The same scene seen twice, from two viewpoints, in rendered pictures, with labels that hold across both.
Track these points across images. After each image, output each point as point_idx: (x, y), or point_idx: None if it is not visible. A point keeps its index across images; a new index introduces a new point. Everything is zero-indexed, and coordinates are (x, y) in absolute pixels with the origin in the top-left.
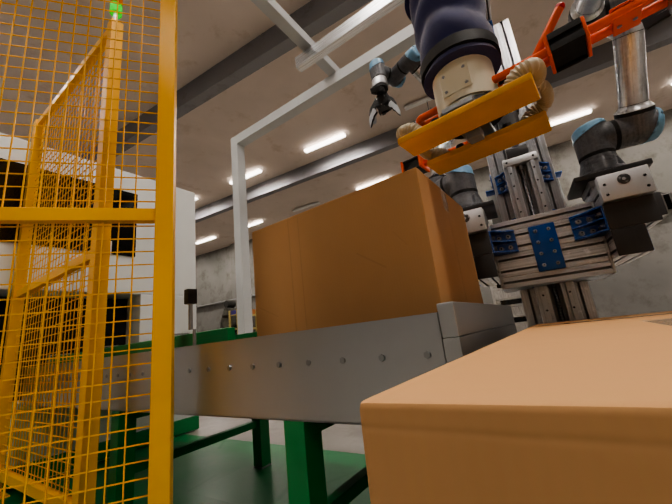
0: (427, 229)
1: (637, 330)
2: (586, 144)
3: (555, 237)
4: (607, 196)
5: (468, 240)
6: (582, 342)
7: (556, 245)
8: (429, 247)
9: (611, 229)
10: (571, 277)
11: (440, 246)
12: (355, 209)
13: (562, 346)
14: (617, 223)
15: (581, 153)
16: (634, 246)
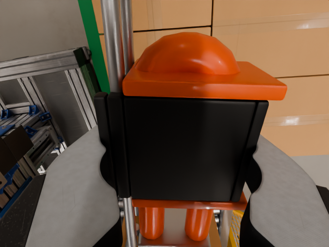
0: (216, 223)
1: (262, 133)
2: None
3: (12, 201)
4: (1, 182)
5: (124, 233)
6: (284, 141)
7: (18, 194)
8: (214, 214)
9: (17, 160)
10: (34, 167)
11: None
12: None
13: (289, 143)
14: (11, 159)
15: None
16: (24, 138)
